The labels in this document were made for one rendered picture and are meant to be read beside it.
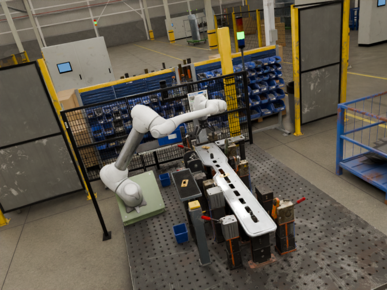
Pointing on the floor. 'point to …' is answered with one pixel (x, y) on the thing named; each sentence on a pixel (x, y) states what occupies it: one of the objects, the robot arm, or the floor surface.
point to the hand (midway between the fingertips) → (206, 139)
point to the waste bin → (291, 100)
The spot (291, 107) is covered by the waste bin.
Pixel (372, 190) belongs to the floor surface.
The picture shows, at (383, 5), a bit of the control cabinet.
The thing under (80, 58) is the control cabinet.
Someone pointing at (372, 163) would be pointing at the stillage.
